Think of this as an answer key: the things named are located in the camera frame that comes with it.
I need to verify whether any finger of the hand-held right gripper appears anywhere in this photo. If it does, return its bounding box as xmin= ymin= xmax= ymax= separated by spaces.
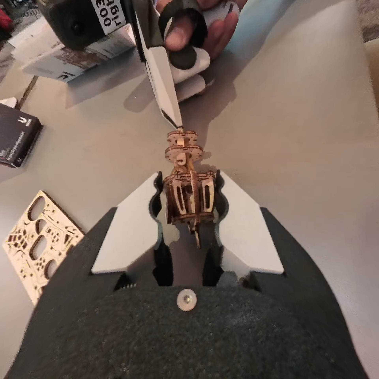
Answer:
xmin=132 ymin=0 xmax=184 ymax=131

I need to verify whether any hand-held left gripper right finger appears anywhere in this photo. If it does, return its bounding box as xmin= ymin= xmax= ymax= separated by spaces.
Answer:
xmin=214 ymin=170 xmax=285 ymax=279

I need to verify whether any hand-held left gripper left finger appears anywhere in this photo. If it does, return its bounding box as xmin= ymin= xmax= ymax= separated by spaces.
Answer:
xmin=91 ymin=171 xmax=164 ymax=275

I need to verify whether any wooden model assembly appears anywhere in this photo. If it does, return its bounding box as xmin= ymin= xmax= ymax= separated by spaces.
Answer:
xmin=164 ymin=129 xmax=217 ymax=249

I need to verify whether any white model kit box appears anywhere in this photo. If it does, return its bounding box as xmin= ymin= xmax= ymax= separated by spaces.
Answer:
xmin=8 ymin=23 xmax=137 ymax=84

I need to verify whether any laser-cut plywood parts sheet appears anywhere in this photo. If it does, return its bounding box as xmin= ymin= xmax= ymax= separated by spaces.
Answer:
xmin=1 ymin=190 xmax=86 ymax=306

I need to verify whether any person's right hand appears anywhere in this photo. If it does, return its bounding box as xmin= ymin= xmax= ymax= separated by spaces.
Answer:
xmin=164 ymin=0 xmax=248 ymax=61

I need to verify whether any black cardboard box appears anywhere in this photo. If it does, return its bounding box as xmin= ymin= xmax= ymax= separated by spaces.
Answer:
xmin=0 ymin=103 xmax=44 ymax=169

